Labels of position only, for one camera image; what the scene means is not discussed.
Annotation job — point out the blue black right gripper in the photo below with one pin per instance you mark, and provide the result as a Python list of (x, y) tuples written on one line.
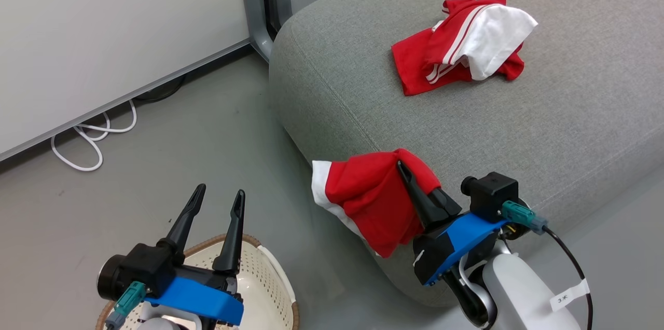
[(461, 236)]

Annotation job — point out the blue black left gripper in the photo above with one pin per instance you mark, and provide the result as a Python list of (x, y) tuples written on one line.
[(202, 299)]

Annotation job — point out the red garment with white hem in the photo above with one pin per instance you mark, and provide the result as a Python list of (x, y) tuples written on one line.
[(363, 190)]

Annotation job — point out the red white striped garment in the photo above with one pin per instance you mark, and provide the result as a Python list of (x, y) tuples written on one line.
[(415, 65)]

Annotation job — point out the cream perforated laundry basket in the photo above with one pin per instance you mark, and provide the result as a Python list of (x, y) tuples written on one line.
[(259, 278)]

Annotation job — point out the grey fabric sofa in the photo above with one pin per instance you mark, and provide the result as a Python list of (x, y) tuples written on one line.
[(519, 127)]

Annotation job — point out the large white partition panel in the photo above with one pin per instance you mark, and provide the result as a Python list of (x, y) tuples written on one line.
[(104, 34)]

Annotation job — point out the grey partition foot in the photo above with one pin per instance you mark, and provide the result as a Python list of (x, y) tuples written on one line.
[(254, 13)]

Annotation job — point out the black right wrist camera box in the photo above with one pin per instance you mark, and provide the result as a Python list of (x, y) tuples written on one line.
[(493, 192)]

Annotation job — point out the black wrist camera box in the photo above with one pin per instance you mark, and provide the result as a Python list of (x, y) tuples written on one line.
[(145, 267), (493, 192)]

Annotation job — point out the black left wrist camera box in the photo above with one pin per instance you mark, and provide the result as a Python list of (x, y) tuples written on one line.
[(145, 267)]

